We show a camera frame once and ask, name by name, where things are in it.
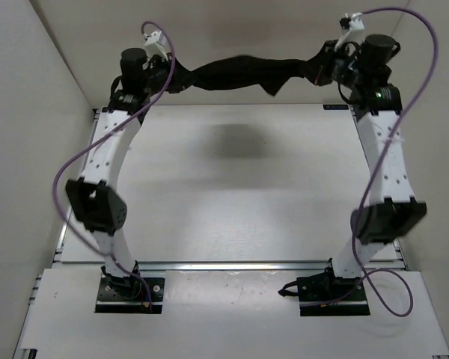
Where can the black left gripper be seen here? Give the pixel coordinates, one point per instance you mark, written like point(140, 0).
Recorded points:
point(159, 60)

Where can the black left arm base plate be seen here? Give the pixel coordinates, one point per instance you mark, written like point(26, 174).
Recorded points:
point(127, 295)

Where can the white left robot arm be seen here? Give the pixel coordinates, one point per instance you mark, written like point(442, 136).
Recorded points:
point(93, 196)

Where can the black skirt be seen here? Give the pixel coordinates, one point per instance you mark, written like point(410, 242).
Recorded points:
point(243, 71)

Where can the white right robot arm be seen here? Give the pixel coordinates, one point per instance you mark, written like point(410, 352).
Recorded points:
point(388, 208)

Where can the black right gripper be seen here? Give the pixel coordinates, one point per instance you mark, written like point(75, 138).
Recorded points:
point(334, 56)

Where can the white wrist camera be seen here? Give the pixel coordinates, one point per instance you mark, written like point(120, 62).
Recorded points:
point(352, 26)
point(155, 45)

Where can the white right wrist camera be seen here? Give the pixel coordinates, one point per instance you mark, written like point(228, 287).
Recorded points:
point(352, 26)

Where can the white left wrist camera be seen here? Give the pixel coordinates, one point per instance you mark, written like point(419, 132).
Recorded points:
point(155, 45)

